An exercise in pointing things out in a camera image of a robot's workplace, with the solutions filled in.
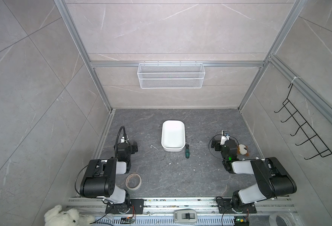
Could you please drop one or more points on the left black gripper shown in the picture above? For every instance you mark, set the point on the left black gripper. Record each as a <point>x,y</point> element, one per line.
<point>133,148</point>

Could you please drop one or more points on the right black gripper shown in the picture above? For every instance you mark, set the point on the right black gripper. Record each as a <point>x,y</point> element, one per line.
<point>218,143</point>

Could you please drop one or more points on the green black screwdriver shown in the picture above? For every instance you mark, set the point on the green black screwdriver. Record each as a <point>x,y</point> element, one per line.
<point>187,149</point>

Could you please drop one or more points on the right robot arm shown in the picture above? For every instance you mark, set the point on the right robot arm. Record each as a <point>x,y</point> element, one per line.
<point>272,179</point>

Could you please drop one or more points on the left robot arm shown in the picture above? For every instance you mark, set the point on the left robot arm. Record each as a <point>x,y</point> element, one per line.
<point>99,180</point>

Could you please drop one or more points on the white plastic bin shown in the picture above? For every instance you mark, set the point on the white plastic bin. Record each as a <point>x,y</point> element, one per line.
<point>173,136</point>

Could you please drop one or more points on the brown white plush toy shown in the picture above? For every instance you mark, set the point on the brown white plush toy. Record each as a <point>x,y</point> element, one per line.
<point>243,150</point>

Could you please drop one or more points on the roll of tape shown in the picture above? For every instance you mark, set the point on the roll of tape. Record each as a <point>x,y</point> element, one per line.
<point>133,182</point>

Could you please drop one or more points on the white plush teddy bear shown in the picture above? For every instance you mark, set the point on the white plush teddy bear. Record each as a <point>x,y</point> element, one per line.
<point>72,217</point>

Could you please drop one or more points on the clear tape roll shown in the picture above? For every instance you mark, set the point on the clear tape roll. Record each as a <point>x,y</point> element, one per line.
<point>281,219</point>

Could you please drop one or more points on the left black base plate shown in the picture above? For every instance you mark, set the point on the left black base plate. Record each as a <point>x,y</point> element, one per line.
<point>132,206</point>

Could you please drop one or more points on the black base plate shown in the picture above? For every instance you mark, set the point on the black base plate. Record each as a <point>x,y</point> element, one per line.
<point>132,206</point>
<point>230,205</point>

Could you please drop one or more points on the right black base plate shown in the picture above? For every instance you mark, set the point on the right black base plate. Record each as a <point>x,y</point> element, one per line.
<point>230,205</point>

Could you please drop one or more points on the grey switch box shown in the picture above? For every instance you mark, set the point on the grey switch box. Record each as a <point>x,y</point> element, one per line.
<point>185,216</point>

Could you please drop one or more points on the aluminium front rail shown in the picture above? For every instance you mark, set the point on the aluminium front rail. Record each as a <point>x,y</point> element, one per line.
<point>209,206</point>

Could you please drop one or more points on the white wire mesh basket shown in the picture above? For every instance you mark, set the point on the white wire mesh basket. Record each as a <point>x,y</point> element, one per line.
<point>171,76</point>

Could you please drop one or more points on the black wire hook rack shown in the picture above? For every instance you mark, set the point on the black wire hook rack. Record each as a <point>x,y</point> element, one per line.
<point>311,136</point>

